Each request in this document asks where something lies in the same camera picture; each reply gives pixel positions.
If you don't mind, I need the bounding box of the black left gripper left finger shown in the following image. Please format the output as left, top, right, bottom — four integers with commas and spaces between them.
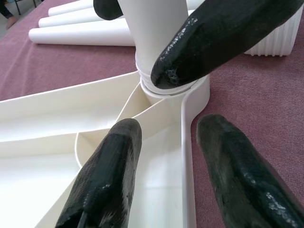
56, 119, 143, 228

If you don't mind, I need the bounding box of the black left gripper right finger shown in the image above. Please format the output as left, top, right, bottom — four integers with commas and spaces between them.
197, 114, 304, 228

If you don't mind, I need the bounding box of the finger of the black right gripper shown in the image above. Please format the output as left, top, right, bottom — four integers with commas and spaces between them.
151, 0, 304, 90
94, 0, 124, 21

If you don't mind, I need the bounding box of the white plastic table leg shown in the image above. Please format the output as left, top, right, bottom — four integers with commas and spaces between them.
38, 16, 130, 29
118, 0, 199, 95
28, 9, 300, 57
48, 0, 196, 17

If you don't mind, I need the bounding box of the white plastic children table top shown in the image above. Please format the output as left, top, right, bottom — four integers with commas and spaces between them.
0, 70, 211, 228

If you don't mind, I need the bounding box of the mauve tablecloth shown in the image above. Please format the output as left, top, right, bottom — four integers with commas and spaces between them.
0, 0, 304, 228

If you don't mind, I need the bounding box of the person's leg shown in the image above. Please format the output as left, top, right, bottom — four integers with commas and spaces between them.
0, 0, 15, 30

